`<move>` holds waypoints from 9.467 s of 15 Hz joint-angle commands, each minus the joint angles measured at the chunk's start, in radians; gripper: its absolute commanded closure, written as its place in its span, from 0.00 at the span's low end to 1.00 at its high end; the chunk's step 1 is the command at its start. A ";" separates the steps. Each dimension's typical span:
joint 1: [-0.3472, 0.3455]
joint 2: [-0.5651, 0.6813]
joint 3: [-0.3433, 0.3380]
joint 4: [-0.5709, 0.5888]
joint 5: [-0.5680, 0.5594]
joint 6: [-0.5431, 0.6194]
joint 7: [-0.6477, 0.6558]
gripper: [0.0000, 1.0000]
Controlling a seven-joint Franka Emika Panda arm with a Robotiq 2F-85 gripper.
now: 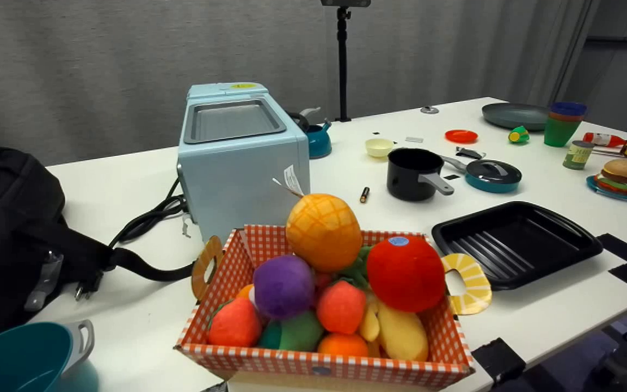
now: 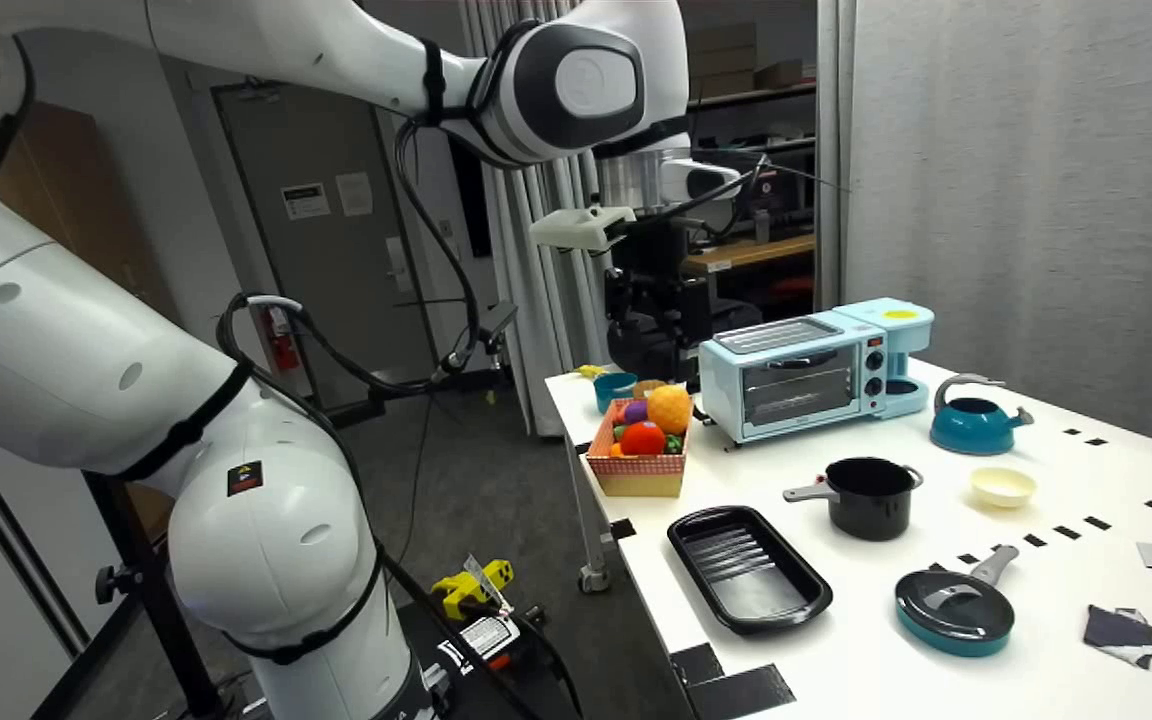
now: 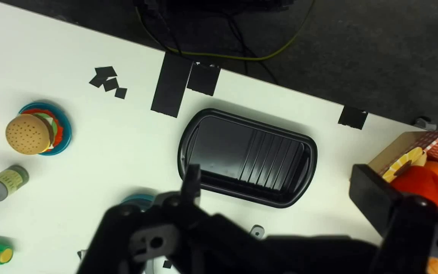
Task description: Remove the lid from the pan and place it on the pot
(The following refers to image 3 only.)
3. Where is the long black tape strip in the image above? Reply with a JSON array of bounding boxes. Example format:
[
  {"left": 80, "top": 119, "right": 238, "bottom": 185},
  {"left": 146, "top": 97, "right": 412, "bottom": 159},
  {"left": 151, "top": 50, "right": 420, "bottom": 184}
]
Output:
[{"left": 151, "top": 51, "right": 194, "bottom": 118}]

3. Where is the toy burger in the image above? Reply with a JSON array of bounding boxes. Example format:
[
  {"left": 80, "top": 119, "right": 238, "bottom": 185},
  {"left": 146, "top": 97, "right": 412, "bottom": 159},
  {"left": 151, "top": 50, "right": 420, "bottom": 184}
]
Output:
[{"left": 5, "top": 108, "right": 64, "bottom": 155}]

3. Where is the yellow toy lemon slice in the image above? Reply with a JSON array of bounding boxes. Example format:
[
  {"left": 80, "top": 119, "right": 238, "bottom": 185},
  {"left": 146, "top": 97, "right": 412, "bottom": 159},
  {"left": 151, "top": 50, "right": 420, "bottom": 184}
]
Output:
[{"left": 381, "top": 147, "right": 427, "bottom": 183}]

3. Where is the black plastic tray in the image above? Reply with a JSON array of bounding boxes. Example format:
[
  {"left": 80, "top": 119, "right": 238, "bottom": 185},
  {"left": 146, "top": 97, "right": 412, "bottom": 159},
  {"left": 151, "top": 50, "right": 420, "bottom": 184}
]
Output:
[{"left": 178, "top": 108, "right": 318, "bottom": 209}]

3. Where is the grey can with yellow label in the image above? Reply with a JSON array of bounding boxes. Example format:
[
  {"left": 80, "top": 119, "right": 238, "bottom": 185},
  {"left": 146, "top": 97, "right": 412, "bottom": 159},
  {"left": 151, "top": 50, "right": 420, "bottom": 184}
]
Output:
[{"left": 0, "top": 164, "right": 30, "bottom": 202}]

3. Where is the teal round dish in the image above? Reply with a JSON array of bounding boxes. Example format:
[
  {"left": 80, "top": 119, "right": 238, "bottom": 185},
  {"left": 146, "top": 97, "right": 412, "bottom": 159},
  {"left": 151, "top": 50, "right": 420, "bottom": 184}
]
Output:
[{"left": 122, "top": 194, "right": 156, "bottom": 210}]

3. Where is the grey clamp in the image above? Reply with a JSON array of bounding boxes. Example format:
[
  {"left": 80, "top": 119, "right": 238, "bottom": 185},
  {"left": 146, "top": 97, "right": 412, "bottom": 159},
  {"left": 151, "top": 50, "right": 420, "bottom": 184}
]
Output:
[{"left": 413, "top": 117, "right": 437, "bottom": 131}]

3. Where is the red toy tomato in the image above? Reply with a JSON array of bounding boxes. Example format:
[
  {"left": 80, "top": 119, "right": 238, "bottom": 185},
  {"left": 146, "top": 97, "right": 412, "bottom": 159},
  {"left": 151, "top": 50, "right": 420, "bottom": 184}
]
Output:
[{"left": 390, "top": 166, "right": 438, "bottom": 211}]

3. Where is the yellow green cable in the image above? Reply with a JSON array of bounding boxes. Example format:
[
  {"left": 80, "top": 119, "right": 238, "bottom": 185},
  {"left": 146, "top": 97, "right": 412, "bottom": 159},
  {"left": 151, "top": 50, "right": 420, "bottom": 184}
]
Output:
[{"left": 135, "top": 0, "right": 317, "bottom": 62}]

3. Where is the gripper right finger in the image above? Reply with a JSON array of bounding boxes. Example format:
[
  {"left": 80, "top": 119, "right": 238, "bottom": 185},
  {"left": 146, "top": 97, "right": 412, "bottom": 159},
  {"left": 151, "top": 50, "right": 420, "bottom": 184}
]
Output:
[{"left": 349, "top": 164, "right": 438, "bottom": 274}]

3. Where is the black tape patch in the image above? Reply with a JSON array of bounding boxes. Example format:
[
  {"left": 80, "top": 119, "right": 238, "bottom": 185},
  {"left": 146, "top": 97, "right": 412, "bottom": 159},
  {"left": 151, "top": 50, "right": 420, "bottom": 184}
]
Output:
[
  {"left": 186, "top": 62, "right": 222, "bottom": 97},
  {"left": 338, "top": 105, "right": 369, "bottom": 130}
]

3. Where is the blue round plate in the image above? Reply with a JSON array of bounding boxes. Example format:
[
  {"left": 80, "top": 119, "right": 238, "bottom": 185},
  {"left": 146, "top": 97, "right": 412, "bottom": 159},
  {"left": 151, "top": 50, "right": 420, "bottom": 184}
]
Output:
[{"left": 18, "top": 101, "right": 73, "bottom": 156}]

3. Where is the black cable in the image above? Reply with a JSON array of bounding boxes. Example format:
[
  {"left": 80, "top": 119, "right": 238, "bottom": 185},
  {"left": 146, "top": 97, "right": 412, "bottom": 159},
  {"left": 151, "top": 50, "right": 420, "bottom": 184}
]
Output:
[{"left": 138, "top": 0, "right": 280, "bottom": 85}]

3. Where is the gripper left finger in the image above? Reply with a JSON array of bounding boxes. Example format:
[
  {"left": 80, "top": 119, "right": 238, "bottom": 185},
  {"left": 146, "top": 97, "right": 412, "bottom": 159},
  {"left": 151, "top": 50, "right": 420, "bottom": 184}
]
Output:
[{"left": 76, "top": 164, "right": 223, "bottom": 274}]

